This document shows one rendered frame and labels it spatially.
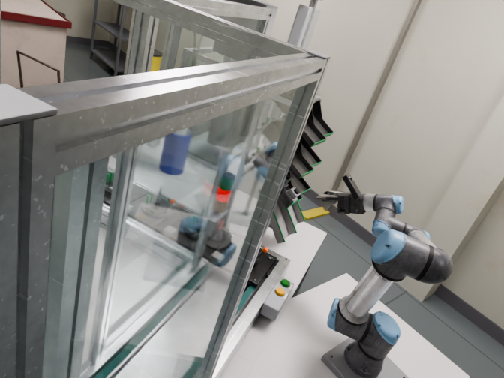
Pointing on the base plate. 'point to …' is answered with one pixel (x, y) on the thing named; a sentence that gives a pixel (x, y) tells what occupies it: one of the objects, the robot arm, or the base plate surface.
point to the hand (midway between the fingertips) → (322, 194)
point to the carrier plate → (261, 269)
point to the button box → (274, 303)
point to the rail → (249, 316)
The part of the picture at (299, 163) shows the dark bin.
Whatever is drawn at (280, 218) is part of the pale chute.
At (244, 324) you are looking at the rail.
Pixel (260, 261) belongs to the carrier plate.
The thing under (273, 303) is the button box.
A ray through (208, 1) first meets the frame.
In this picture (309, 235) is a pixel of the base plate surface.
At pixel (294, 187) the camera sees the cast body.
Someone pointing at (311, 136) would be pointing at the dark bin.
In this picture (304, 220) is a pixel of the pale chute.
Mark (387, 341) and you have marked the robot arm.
